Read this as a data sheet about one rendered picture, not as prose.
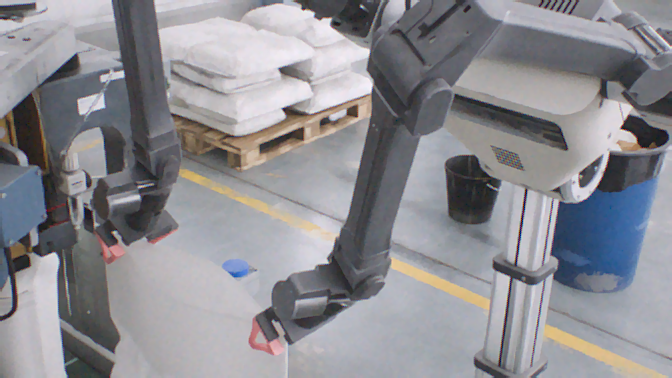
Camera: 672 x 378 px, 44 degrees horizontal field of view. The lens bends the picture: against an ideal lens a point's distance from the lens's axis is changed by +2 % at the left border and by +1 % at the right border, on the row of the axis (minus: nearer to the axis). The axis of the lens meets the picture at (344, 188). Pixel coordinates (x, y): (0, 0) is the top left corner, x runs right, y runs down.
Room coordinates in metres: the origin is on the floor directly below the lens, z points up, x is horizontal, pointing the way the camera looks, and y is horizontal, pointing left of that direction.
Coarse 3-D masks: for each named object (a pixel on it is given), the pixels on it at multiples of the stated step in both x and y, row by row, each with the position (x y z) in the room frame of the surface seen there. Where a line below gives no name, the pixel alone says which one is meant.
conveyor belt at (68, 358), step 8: (64, 352) 1.88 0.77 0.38; (64, 360) 1.85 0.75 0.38; (72, 360) 1.85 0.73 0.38; (72, 368) 1.81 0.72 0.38; (80, 368) 1.81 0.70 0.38; (88, 368) 1.81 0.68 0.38; (72, 376) 1.78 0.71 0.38; (80, 376) 1.78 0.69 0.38; (88, 376) 1.78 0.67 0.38; (96, 376) 1.78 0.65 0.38
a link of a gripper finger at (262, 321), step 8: (264, 312) 1.04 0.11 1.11; (256, 320) 1.02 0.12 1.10; (264, 320) 1.03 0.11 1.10; (272, 320) 1.03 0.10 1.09; (256, 328) 1.04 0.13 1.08; (264, 328) 1.02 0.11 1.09; (272, 328) 1.03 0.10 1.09; (256, 336) 1.05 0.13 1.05; (264, 336) 1.01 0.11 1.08; (272, 336) 1.01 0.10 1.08; (256, 344) 1.05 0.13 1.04; (264, 344) 1.04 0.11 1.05; (272, 344) 1.01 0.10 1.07; (280, 344) 1.02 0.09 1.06; (272, 352) 1.00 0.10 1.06
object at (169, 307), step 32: (128, 256) 1.30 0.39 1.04; (160, 256) 1.33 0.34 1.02; (192, 256) 1.31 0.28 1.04; (128, 288) 1.32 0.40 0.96; (160, 288) 1.20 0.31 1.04; (192, 288) 1.31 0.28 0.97; (224, 288) 1.26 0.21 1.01; (128, 320) 1.33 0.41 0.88; (160, 320) 1.20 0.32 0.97; (192, 320) 1.16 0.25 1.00; (224, 320) 1.14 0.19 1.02; (128, 352) 1.30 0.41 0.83; (160, 352) 1.21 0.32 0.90; (192, 352) 1.16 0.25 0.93; (224, 352) 1.14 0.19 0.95; (256, 352) 1.12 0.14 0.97
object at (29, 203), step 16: (0, 176) 1.07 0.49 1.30; (16, 176) 1.07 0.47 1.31; (32, 176) 1.09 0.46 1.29; (0, 192) 1.02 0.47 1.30; (16, 192) 1.05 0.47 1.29; (32, 192) 1.09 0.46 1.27; (0, 208) 1.02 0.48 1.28; (16, 208) 1.05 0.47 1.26; (32, 208) 1.08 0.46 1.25; (0, 224) 1.01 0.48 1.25; (16, 224) 1.04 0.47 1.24; (32, 224) 1.08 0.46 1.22; (0, 240) 1.02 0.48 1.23; (16, 240) 1.04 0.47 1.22
